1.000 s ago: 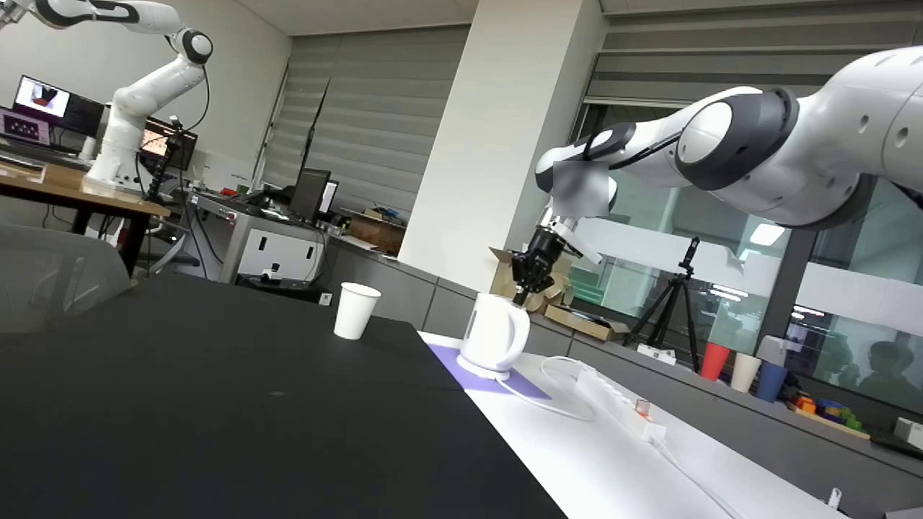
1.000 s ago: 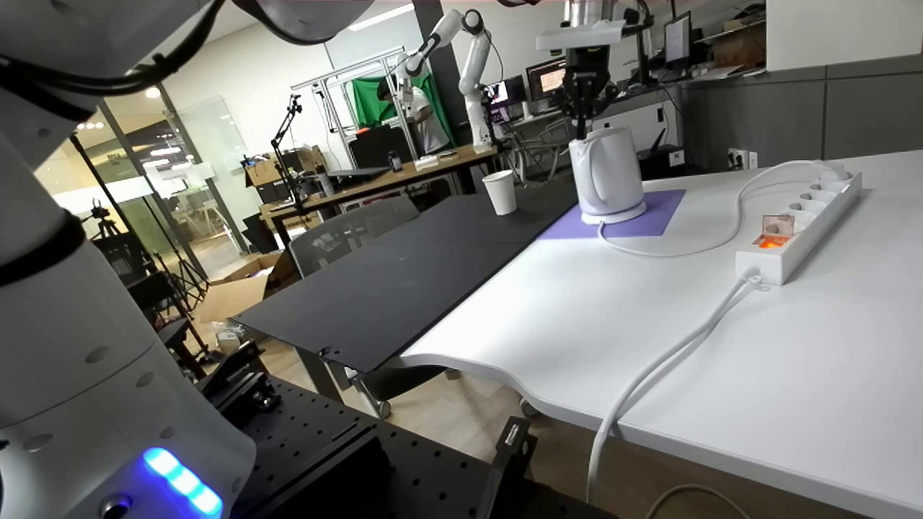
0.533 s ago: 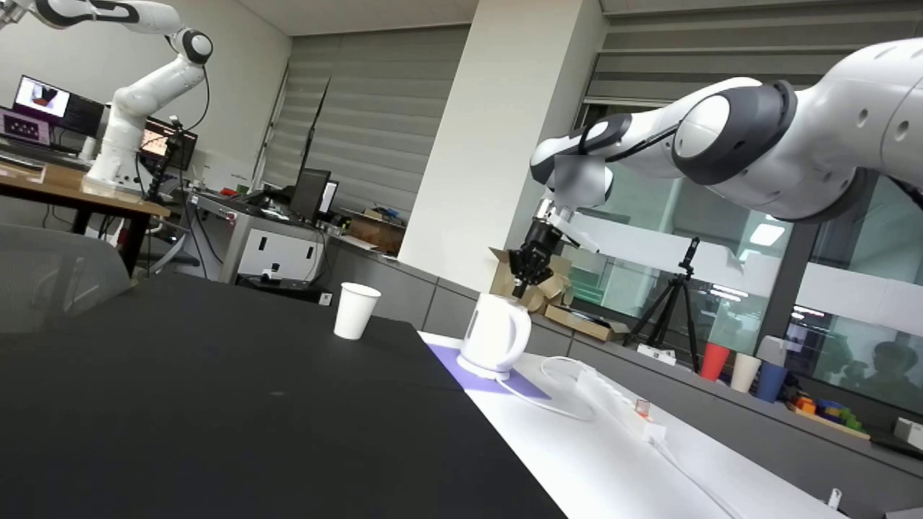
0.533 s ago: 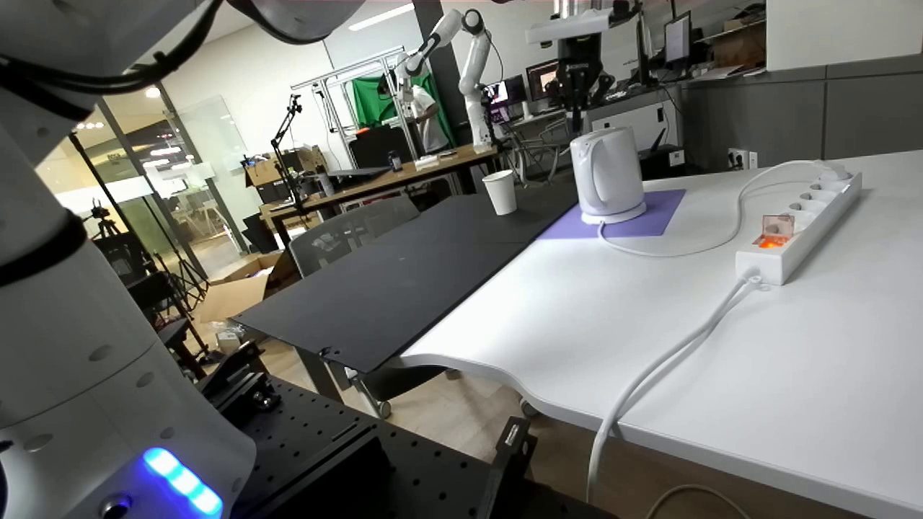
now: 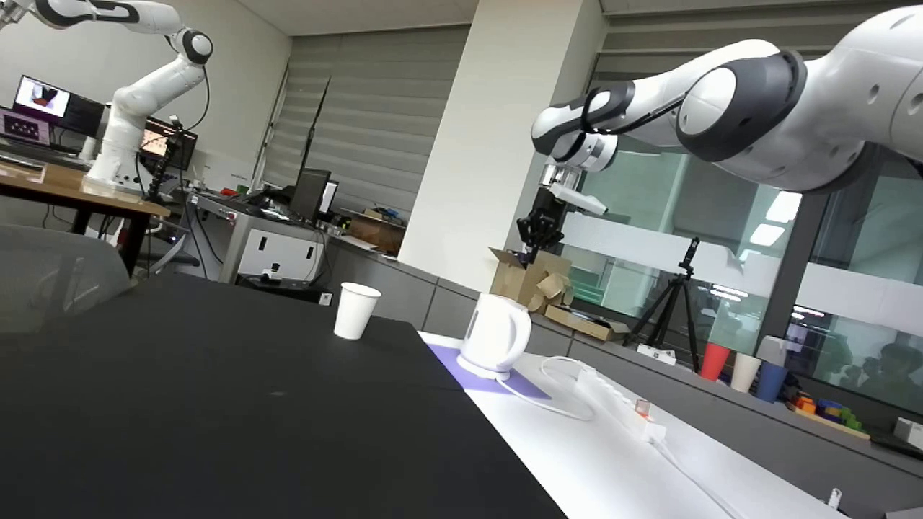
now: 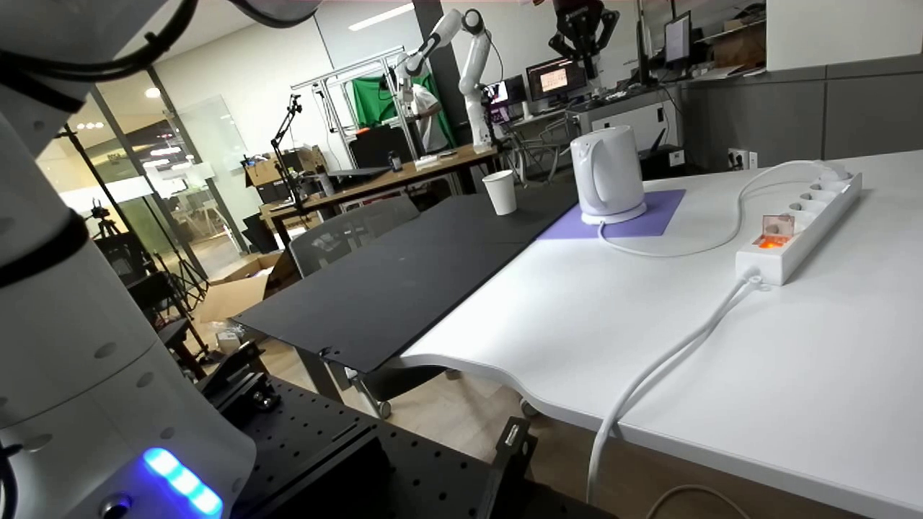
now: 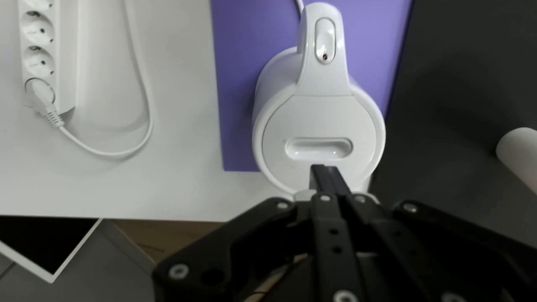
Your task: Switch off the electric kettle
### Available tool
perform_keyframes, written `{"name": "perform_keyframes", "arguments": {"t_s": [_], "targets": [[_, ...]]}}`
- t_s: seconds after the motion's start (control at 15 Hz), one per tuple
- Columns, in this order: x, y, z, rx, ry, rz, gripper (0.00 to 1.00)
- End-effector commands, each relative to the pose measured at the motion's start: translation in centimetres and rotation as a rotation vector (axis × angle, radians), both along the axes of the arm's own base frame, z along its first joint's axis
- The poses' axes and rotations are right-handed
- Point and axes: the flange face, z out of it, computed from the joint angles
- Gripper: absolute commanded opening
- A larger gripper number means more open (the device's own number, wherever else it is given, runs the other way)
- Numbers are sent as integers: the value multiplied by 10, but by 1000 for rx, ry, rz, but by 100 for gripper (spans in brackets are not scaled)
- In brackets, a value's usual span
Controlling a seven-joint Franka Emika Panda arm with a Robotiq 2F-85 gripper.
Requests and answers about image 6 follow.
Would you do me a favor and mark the white computer mouse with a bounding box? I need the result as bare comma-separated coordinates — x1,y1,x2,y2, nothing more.
569,122,648,220

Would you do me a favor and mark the white kettle base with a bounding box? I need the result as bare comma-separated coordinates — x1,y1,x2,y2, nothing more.
579,200,651,227

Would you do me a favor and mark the black table board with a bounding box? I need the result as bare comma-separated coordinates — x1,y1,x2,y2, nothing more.
230,170,579,377

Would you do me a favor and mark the white paper cup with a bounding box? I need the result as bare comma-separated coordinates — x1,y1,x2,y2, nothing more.
478,167,522,220

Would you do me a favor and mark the long wooden desk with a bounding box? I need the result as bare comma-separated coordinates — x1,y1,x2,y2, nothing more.
258,142,503,248

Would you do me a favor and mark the grey office chair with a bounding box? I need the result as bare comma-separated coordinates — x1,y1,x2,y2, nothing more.
286,194,423,284

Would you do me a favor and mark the green cloth backdrop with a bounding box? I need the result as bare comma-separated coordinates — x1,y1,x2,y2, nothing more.
348,73,412,129

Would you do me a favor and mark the monitor with orange screen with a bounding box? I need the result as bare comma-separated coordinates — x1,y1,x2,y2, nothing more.
526,57,578,105

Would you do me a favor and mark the purple rectangular mat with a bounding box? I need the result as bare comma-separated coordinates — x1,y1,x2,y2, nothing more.
539,187,689,243

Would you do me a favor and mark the small cardboard box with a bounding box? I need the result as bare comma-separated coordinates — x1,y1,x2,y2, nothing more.
242,145,328,191

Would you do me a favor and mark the white low cabinet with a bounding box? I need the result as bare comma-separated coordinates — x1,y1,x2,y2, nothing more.
585,99,687,155

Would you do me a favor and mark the black tripod stand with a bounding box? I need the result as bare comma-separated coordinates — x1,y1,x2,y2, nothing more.
269,93,312,216

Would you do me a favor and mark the large open cardboard box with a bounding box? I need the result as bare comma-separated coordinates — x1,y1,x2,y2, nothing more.
190,252,299,330

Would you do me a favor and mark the black perforated mounting board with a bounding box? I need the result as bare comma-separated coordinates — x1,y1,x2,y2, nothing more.
204,377,617,519

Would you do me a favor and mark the black overhead device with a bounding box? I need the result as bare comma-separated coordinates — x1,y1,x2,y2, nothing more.
545,0,624,60

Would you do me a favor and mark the tall bright monitor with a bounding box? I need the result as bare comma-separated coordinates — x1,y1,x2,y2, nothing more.
661,10,699,69

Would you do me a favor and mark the black table clamp bracket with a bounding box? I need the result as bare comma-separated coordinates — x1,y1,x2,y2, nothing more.
477,416,542,519

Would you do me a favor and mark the thick white power strip cable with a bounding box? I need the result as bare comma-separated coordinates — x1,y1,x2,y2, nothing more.
582,268,767,507

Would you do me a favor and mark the thin white kettle cable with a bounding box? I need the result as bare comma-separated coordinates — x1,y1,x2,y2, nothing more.
598,160,853,259

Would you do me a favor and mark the white wall outlet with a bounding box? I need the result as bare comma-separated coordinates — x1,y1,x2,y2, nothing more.
728,145,761,174

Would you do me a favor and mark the white power strip orange switch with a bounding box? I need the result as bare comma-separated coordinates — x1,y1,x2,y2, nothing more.
734,170,865,288

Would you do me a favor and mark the black cable on robot arm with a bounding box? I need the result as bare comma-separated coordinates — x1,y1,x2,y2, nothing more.
0,0,203,80

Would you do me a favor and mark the grey partition wall panel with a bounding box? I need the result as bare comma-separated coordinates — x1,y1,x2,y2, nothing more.
683,51,923,175

